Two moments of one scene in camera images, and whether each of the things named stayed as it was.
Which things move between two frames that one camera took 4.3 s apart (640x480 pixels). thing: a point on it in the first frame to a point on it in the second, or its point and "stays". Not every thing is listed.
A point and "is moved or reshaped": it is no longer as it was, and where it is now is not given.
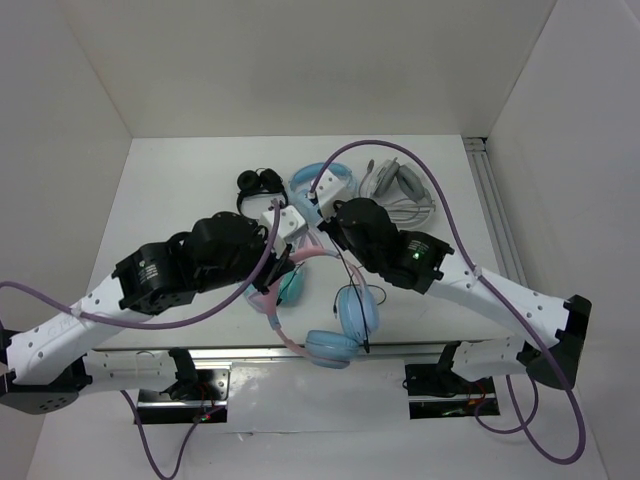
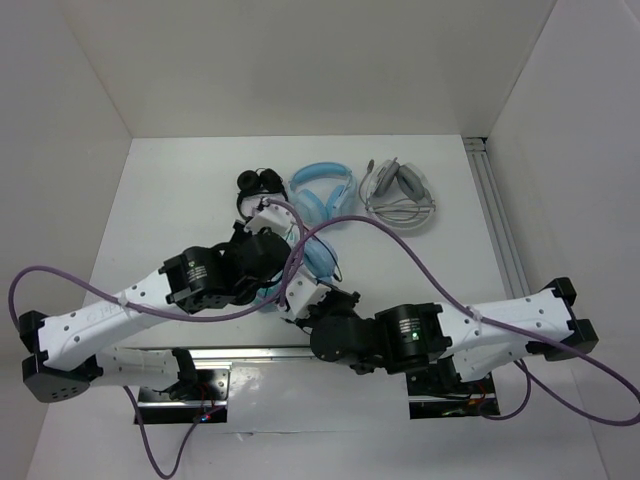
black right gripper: (329, 226) to (349, 298)
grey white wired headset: (401, 190) stays
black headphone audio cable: (365, 343) to (340, 272)
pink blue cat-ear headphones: (358, 313) is moved or reshaped
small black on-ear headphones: (262, 180) stays
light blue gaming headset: (300, 187) stays
